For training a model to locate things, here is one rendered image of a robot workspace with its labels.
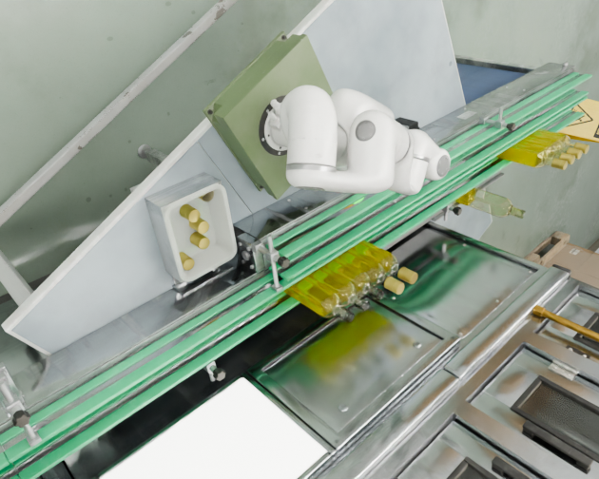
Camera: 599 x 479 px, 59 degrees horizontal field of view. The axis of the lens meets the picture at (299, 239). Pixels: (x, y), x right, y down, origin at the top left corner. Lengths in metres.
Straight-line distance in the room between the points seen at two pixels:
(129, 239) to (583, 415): 1.15
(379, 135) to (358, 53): 0.77
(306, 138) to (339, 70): 0.77
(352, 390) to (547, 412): 0.46
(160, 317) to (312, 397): 0.42
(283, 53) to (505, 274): 0.97
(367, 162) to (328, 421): 0.65
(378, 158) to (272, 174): 0.54
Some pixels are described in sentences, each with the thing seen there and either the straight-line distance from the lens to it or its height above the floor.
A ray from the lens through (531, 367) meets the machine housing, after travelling 1.52.
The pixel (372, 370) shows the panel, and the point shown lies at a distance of 1.40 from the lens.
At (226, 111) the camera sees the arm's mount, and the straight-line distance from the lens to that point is 1.29.
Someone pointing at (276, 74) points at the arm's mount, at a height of 0.84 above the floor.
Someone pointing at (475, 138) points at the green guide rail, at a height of 0.94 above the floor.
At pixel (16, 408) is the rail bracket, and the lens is 1.16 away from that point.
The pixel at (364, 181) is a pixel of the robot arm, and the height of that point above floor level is 1.31.
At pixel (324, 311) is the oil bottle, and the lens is 1.38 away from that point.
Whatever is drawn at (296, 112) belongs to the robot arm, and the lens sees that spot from 0.90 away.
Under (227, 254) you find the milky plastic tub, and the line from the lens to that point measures 1.42.
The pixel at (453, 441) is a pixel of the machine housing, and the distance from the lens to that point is 1.34.
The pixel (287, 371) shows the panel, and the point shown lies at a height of 1.06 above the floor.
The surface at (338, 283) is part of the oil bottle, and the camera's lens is 1.42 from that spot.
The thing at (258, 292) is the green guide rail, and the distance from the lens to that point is 1.41.
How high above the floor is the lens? 1.86
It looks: 41 degrees down
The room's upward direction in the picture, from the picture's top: 118 degrees clockwise
